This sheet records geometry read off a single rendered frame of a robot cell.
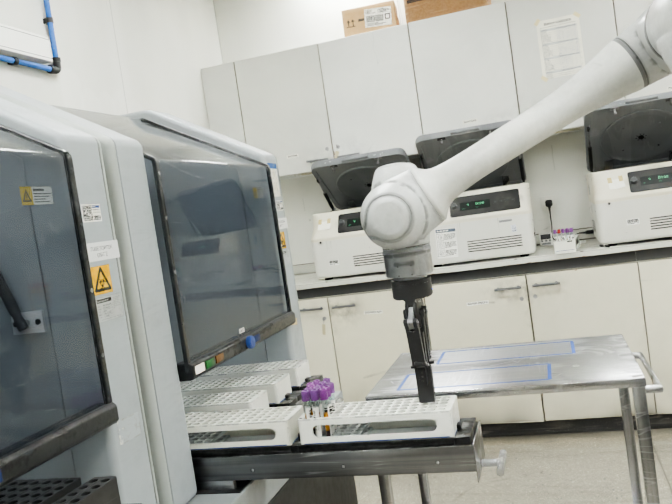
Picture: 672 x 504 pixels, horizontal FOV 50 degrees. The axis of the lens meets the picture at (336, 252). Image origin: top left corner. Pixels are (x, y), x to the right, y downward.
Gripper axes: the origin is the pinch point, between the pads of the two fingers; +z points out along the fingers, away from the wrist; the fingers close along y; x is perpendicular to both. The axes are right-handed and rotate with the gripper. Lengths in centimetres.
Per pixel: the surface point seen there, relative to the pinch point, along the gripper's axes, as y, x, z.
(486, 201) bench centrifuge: -234, -3, -29
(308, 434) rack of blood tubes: 5.1, -22.8, 6.9
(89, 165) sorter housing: 26, -46, -48
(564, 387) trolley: -24.6, 24.6, 9.3
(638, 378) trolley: -24.8, 39.3, 8.5
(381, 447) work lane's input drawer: 5.7, -8.7, 9.9
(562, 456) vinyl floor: -202, 18, 90
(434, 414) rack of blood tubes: 5.1, 1.9, 4.5
